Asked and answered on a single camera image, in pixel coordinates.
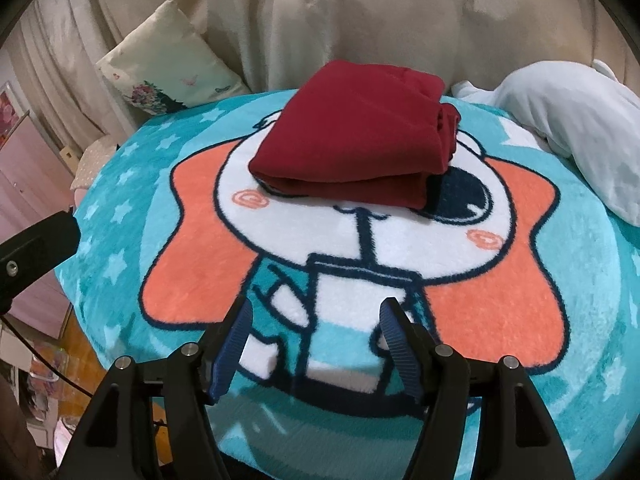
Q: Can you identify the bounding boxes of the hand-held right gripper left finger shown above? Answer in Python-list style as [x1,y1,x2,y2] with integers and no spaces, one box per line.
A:
[57,296,255,480]

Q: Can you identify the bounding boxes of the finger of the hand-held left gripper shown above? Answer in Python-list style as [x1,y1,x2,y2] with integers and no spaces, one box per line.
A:
[0,211,82,313]

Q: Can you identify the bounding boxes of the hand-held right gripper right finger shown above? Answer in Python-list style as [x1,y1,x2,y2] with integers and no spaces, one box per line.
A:
[379,297,558,480]

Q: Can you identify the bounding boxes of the dark red sweater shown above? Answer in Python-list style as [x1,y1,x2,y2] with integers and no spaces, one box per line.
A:
[248,59,462,211]

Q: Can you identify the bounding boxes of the pink wardrobe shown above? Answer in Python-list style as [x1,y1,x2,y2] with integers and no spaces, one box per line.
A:
[0,80,82,331]

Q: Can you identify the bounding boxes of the polka dot cushion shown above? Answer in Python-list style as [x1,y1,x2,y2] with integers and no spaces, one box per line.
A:
[70,135,132,194]

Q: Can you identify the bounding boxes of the turquoise cartoon printed blanket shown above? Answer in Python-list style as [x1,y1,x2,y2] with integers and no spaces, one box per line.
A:
[52,87,640,480]

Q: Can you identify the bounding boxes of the cream floral print pillow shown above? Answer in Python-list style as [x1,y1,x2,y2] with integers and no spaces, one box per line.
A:
[95,0,253,116]

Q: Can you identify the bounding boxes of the beige curtain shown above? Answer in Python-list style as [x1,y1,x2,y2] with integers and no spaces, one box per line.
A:
[10,0,640,128]

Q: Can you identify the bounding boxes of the black cable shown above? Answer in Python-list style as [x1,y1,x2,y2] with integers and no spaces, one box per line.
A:
[0,312,101,401]

